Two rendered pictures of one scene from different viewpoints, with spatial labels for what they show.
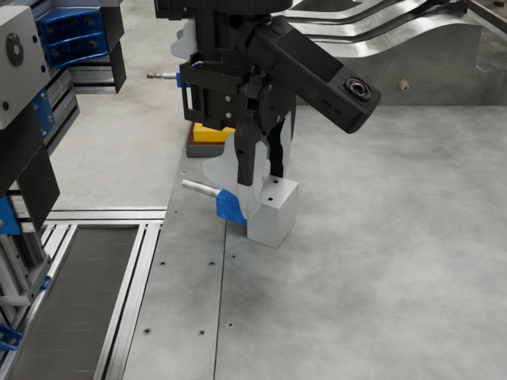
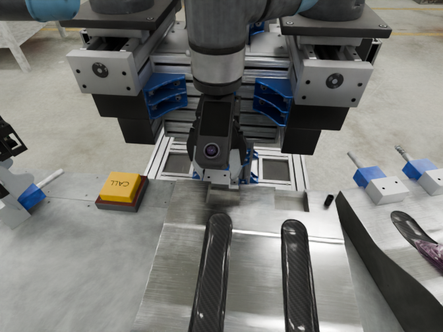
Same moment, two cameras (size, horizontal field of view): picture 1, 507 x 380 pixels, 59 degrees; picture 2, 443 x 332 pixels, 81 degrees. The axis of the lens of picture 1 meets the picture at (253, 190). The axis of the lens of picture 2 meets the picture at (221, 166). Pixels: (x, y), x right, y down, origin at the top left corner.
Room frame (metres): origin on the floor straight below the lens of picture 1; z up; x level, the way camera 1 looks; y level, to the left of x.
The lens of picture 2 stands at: (0.79, -0.25, 1.22)
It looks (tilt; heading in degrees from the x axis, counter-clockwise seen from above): 46 degrees down; 96
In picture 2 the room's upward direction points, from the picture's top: straight up
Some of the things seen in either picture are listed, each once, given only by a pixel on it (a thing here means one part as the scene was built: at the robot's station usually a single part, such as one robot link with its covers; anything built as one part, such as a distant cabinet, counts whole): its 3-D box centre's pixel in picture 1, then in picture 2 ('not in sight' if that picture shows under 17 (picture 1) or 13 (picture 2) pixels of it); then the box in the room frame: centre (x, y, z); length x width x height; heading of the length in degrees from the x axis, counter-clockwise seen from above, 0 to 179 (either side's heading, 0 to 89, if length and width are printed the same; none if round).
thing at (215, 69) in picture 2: not in sight; (215, 60); (0.75, 0.10, 1.07); 0.08 x 0.08 x 0.05
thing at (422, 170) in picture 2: not in sight; (417, 167); (1.14, 0.14, 0.86); 0.13 x 0.05 x 0.05; 107
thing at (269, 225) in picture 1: (233, 198); (31, 191); (0.39, 0.02, 0.83); 0.13 x 0.05 x 0.05; 63
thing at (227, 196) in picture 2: not in sight; (223, 199); (0.77, 0.01, 0.87); 0.05 x 0.05 x 0.04; 0
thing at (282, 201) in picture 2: not in sight; (289, 205); (0.88, 0.01, 0.87); 0.05 x 0.05 x 0.04; 0
